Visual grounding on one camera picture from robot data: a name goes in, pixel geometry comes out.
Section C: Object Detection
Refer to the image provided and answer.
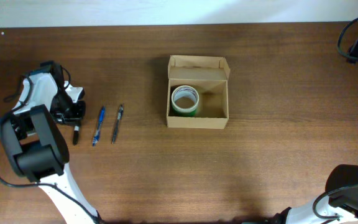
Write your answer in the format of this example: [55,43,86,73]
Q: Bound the black white marker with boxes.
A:
[73,124,80,145]

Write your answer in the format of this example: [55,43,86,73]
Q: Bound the blue ballpoint pen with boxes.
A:
[92,106,106,147]

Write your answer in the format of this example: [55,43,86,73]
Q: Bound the black ballpoint pen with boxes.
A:
[111,104,124,144]

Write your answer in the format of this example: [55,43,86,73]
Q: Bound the beige masking tape roll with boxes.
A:
[171,85,200,108]

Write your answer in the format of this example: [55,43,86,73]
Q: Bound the green tape roll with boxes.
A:
[172,105,198,117]

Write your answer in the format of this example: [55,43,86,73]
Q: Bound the cardboard box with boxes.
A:
[166,55,231,129]

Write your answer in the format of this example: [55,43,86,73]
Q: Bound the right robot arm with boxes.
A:
[265,164,358,224]

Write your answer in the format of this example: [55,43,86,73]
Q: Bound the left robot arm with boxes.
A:
[0,61,103,223]

